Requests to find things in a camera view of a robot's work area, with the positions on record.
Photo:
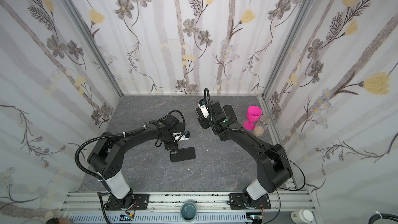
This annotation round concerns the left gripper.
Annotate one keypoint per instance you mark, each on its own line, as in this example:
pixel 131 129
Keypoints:
pixel 170 146

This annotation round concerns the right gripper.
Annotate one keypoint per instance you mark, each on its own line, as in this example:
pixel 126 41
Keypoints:
pixel 218 110

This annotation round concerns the blue-edged phone front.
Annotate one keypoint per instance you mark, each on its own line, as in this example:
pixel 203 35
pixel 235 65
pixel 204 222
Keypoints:
pixel 230 112

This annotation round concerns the black case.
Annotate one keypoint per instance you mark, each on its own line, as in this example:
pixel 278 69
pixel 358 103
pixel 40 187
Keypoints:
pixel 184 154

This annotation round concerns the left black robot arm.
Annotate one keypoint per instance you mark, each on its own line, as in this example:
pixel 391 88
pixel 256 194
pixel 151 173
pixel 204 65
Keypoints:
pixel 107 156

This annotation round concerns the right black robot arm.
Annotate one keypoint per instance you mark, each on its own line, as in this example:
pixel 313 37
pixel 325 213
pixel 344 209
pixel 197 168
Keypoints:
pixel 273 168

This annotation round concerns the pink plastic goblet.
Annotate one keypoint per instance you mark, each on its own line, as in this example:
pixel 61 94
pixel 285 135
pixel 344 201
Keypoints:
pixel 253 115

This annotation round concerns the clear jar with cork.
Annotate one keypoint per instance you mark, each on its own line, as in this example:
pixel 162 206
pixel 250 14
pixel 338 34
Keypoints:
pixel 261 125

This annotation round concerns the teal round cup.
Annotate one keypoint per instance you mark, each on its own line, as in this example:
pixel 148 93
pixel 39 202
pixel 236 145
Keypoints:
pixel 188 211

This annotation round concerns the white bottle bottom right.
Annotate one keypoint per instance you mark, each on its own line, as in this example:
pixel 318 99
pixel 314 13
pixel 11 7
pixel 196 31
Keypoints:
pixel 303 216

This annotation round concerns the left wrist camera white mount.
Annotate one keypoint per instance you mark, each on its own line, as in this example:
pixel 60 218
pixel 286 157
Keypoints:
pixel 181 136

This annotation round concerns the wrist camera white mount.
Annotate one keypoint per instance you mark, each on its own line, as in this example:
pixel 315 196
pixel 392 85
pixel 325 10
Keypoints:
pixel 181 136
pixel 203 108

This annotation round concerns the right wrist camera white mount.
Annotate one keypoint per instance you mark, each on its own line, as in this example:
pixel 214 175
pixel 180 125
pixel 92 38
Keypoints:
pixel 203 108

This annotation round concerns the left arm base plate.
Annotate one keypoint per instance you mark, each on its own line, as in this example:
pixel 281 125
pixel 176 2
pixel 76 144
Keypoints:
pixel 138 202

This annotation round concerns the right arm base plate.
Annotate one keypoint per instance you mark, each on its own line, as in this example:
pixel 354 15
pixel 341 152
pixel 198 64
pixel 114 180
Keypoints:
pixel 244 201

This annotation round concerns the white slotted cable duct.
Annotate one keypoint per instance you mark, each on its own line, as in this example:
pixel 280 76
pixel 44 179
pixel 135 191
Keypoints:
pixel 160 218

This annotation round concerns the aluminium front rail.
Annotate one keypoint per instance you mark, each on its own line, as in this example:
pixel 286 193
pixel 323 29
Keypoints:
pixel 171 202

